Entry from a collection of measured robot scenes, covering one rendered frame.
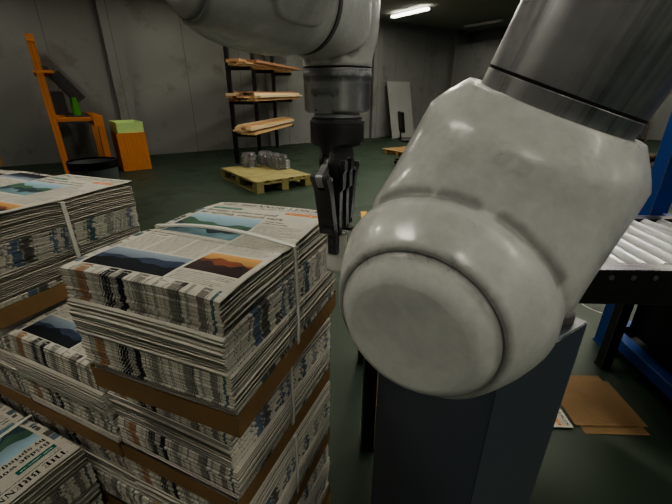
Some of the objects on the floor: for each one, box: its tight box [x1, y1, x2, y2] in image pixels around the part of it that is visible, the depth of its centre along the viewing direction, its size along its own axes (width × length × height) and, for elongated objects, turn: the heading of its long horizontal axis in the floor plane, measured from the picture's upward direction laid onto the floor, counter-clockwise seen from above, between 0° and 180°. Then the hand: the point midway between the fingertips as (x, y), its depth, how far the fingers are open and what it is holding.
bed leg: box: [593, 304, 635, 370], centre depth 175 cm, size 6×6×68 cm
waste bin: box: [66, 157, 120, 180], centre depth 413 cm, size 48×48×61 cm
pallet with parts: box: [221, 150, 312, 194], centre depth 570 cm, size 136×96×38 cm
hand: (336, 251), depth 59 cm, fingers closed
